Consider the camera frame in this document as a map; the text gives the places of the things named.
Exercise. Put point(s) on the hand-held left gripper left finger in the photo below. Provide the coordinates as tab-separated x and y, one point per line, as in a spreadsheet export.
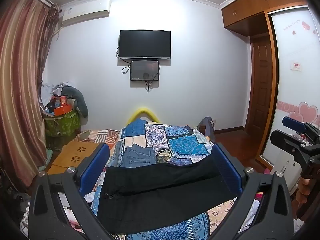
93	165

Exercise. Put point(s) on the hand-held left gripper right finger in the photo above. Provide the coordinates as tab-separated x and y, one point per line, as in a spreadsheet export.
228	165

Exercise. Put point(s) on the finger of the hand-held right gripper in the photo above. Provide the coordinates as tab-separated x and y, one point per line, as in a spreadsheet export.
282	140
292	124

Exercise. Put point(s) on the black pants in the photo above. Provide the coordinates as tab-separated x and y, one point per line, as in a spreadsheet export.
155	192

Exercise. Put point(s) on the person's right hand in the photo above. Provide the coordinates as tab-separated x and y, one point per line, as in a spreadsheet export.
303	190

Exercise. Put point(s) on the white plastic cabinet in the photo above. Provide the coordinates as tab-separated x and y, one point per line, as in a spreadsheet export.
287	165

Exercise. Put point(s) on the wooden lap desk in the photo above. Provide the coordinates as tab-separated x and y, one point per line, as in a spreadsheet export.
72	152

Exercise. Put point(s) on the striped orange bedsheet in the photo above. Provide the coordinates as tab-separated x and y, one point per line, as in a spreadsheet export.
100	135

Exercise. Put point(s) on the white wardrobe door pink hearts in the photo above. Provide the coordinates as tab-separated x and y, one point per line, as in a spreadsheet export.
292	85

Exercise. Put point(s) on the blue jeans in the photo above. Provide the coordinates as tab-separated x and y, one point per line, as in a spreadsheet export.
137	155

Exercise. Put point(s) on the grey backpack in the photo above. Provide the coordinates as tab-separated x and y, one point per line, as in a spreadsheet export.
207	125

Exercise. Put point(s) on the green patterned storage box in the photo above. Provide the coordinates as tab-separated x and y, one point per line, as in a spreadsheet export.
65	123

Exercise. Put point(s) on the blue patchwork blanket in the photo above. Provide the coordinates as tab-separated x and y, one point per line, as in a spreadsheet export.
180	140

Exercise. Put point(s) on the white label plate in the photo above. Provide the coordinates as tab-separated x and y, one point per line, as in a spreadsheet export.
295	65

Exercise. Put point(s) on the orange box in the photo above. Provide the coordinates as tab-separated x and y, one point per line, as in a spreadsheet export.
62	110

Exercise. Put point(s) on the grey plush pillow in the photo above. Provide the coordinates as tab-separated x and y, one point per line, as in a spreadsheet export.
80	100

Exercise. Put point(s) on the red box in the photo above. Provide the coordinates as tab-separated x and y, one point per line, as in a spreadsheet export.
63	100

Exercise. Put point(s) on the yellow bed footboard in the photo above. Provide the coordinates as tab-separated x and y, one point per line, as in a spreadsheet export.
142	110

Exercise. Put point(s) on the white cloth pile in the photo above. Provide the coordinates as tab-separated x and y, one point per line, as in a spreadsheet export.
50	91

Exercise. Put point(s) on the striped brown curtain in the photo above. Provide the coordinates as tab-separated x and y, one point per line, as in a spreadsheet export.
20	80

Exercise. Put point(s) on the white air conditioner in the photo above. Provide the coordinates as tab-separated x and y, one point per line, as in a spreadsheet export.
85	11

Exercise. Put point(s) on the small black wall monitor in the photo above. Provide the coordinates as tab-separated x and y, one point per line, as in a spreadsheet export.
143	70

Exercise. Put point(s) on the black wall television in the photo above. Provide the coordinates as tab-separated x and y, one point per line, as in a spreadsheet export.
145	43

